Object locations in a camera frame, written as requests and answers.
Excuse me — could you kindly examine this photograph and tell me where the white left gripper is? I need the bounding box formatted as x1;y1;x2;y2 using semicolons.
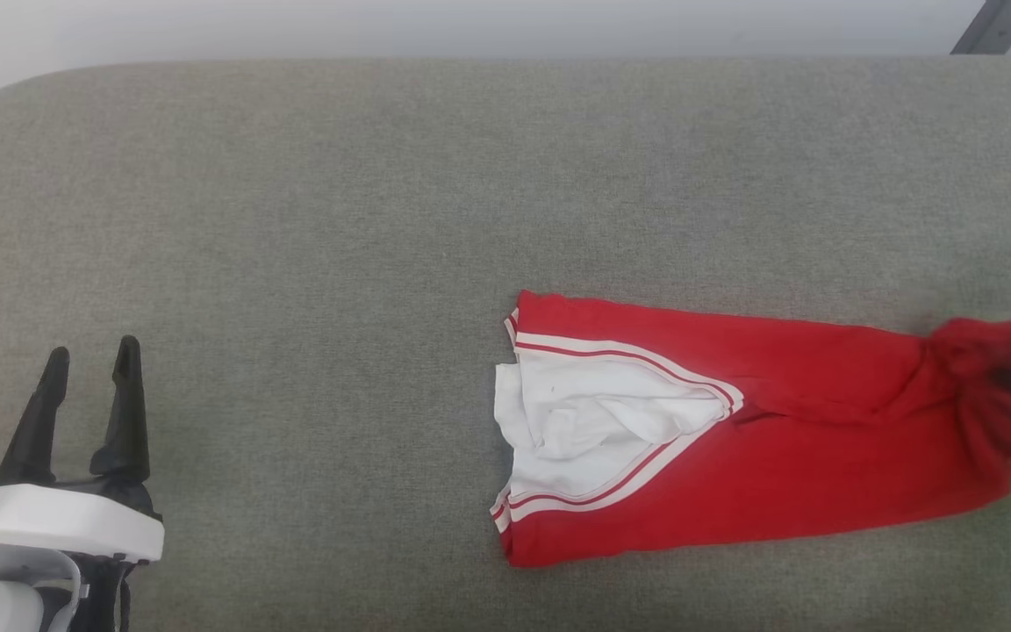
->
0;334;165;564

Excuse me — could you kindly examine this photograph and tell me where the grey slanted metal pole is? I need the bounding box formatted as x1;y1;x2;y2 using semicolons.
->
950;0;1011;56

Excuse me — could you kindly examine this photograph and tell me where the red and white jersey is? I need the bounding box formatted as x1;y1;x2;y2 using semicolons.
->
489;290;1011;570

